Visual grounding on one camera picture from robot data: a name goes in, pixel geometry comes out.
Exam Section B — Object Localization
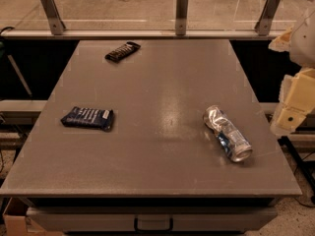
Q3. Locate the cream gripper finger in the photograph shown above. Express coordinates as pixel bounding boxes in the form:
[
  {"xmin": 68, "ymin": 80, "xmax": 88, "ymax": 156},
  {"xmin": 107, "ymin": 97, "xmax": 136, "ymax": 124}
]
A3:
[
  {"xmin": 270, "ymin": 102, "xmax": 307, "ymax": 136},
  {"xmin": 268, "ymin": 27, "xmax": 293, "ymax": 52}
]

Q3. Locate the blue rxbar blueberry wrapper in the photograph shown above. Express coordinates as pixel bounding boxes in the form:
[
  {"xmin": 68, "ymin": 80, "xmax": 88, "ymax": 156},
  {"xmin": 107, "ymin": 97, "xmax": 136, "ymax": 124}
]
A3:
[{"xmin": 61, "ymin": 106, "xmax": 114, "ymax": 132}]

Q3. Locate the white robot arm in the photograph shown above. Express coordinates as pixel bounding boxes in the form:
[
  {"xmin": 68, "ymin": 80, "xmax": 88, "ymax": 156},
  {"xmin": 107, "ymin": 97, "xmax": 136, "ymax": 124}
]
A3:
[{"xmin": 269, "ymin": 7, "xmax": 315, "ymax": 136}]

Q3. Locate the black stand leg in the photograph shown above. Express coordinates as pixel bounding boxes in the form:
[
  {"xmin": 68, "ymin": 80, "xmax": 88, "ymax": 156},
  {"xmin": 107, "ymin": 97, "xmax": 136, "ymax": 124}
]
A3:
[{"xmin": 278, "ymin": 136, "xmax": 315, "ymax": 205}]

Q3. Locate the crushed silver blue can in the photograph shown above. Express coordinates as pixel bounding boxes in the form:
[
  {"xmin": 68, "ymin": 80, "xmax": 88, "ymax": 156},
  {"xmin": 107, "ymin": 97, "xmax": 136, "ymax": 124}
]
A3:
[{"xmin": 203, "ymin": 105, "xmax": 253, "ymax": 162}]

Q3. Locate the cardboard box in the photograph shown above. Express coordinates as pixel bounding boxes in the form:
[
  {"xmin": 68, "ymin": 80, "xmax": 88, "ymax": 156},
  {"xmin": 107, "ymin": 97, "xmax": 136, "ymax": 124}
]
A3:
[{"xmin": 3, "ymin": 198, "xmax": 64, "ymax": 236}]

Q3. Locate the right metal rail bracket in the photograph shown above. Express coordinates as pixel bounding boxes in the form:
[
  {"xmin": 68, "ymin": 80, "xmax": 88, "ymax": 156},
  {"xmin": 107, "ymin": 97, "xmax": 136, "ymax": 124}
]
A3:
[{"xmin": 254, "ymin": 0, "xmax": 281, "ymax": 36}]

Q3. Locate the metal rail bracket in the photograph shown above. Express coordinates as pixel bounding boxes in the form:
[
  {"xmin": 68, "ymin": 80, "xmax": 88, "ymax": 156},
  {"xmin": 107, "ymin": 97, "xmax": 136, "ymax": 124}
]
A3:
[
  {"xmin": 175, "ymin": 0, "xmax": 189, "ymax": 35},
  {"xmin": 40, "ymin": 0, "xmax": 65, "ymax": 35},
  {"xmin": 254, "ymin": 0, "xmax": 281, "ymax": 36}
]

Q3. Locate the middle metal rail bracket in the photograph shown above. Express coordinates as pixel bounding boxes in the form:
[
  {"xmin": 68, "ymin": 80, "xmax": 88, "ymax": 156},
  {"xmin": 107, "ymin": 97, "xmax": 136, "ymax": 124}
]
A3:
[{"xmin": 175, "ymin": 0, "xmax": 189, "ymax": 35}]

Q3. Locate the left metal rail bracket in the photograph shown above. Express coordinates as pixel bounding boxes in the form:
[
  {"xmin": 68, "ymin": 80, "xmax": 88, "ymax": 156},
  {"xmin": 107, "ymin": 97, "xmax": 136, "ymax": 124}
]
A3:
[{"xmin": 40, "ymin": 0, "xmax": 65, "ymax": 35}]

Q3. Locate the horizontal metal rail beam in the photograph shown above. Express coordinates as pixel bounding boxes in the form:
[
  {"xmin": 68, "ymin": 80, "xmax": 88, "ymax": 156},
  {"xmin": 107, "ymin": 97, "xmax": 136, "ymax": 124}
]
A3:
[{"xmin": 1, "ymin": 29, "xmax": 283, "ymax": 40}]

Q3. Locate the grey drawer with handle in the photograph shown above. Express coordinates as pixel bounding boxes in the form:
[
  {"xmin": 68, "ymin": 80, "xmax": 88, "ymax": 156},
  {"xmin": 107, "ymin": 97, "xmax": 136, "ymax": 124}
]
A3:
[{"xmin": 27, "ymin": 206, "xmax": 278, "ymax": 233}]

